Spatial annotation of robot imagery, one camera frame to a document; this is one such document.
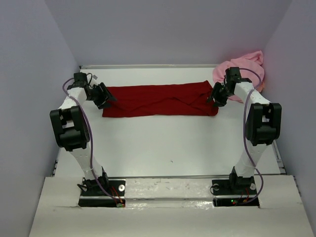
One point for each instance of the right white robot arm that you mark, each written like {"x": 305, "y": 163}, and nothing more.
{"x": 261, "y": 126}

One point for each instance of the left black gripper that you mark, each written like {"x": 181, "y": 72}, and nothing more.
{"x": 104, "y": 96}

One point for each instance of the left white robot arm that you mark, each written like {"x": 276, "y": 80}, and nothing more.
{"x": 73, "y": 132}

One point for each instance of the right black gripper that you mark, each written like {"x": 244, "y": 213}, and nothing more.
{"x": 219, "y": 102}

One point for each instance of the metal rail at front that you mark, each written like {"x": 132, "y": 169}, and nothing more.
{"x": 182, "y": 176}

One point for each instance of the red t shirt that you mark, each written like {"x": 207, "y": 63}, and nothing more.
{"x": 188, "y": 99}

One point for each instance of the pink t shirt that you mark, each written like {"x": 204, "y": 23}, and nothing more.
{"x": 249, "y": 64}

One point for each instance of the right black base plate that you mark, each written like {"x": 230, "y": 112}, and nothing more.
{"x": 226, "y": 194}

